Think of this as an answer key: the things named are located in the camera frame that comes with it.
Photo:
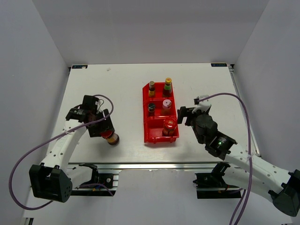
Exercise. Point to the blue corner label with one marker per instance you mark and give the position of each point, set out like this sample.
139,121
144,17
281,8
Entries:
219,65
79,66

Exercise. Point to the red-lidded brown sauce jar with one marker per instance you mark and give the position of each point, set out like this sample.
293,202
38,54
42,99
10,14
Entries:
169,126

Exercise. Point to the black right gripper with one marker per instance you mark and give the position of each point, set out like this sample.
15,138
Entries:
183,112

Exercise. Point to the blue corner label right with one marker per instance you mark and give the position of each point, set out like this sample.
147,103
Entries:
219,65

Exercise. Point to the red plastic divided bin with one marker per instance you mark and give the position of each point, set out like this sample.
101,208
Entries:
153,126

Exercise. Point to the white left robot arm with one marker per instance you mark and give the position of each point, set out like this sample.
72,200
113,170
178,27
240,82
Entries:
51,179

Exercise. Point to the pink-lidded spice jar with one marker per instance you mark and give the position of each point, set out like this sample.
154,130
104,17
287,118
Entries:
166,107

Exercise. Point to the aluminium front rail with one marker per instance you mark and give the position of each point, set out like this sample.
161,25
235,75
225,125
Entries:
156,166

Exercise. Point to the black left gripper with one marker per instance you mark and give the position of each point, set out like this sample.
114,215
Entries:
107,124

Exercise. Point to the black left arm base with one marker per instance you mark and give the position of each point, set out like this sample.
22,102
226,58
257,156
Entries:
89,180

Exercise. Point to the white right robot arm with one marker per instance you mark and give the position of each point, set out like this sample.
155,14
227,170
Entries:
280,186

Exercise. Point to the yellow-label brown sauce bottle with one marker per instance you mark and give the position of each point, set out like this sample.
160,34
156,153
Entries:
151,91

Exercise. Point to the green-label red sauce bottle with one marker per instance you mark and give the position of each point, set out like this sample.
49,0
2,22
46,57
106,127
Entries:
167,90

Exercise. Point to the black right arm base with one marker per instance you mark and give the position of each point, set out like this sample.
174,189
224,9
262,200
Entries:
209,186

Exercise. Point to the blue corner label left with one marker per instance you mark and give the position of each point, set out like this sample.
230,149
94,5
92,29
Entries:
79,66

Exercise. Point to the small dark pepper shaker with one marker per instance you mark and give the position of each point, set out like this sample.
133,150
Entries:
151,109

